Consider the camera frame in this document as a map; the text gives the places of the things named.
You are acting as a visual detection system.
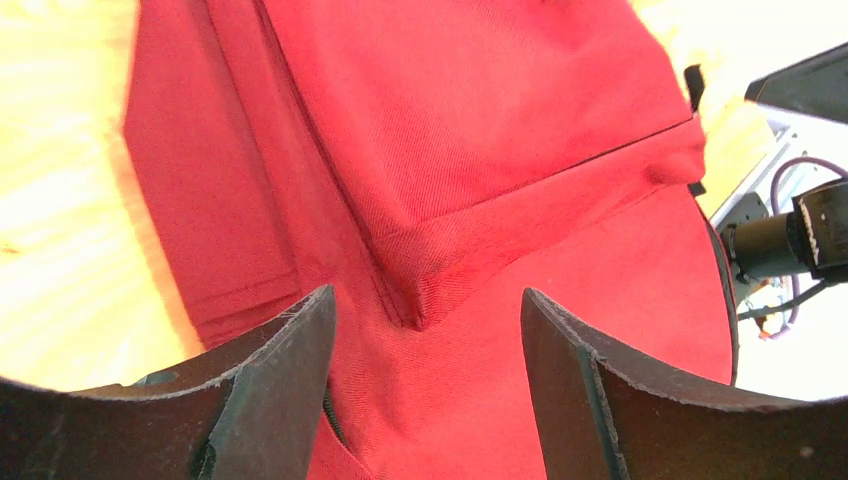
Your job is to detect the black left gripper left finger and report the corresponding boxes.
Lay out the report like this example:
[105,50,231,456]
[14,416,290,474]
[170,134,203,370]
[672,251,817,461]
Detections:
[1,286,336,479]

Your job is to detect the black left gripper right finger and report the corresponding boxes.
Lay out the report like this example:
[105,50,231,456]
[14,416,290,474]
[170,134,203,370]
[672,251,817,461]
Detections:
[521,288,847,479]

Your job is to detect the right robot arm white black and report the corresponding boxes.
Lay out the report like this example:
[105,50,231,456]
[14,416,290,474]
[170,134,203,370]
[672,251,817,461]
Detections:
[711,45,847,288]

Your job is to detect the red backpack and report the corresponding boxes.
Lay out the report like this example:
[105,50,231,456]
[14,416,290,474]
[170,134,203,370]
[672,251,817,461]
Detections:
[124,1,734,479]

